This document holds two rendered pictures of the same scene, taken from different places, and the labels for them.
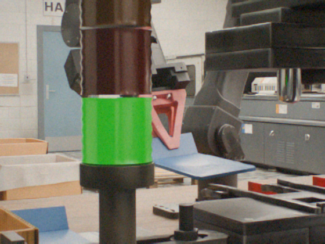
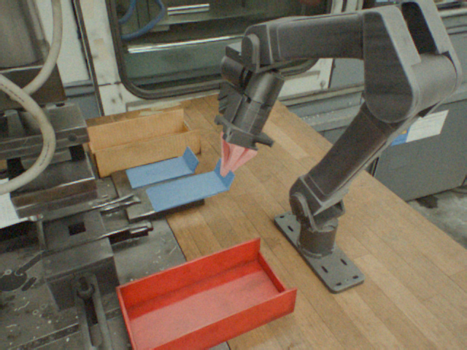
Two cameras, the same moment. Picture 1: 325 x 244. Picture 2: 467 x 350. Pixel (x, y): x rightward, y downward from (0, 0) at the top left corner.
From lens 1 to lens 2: 115 cm
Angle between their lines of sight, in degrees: 90
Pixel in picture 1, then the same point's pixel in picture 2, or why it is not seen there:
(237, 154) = (305, 222)
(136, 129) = not seen: outside the picture
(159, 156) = (217, 173)
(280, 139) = not seen: outside the picture
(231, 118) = (311, 195)
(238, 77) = (333, 169)
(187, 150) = (225, 182)
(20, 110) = not seen: outside the picture
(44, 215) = (191, 159)
